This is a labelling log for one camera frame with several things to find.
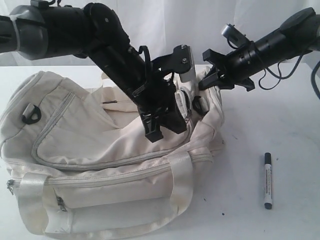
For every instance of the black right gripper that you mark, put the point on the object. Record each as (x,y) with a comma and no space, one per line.
(226,72)

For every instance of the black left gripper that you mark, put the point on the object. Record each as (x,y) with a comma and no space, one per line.
(150,86)

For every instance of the cream white duffel bag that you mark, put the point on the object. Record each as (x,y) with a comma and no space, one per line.
(81,167)

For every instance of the black and white marker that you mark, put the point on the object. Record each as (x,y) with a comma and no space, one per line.
(268,201)

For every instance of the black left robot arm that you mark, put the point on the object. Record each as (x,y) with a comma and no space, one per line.
(45,29)

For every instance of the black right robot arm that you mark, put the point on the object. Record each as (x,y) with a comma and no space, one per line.
(297,36)

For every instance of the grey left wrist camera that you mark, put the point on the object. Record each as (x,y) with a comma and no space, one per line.
(183,63)

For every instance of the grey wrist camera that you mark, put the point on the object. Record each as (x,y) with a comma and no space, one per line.
(183,63)
(234,37)

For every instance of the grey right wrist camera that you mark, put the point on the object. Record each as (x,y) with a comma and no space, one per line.
(234,37)

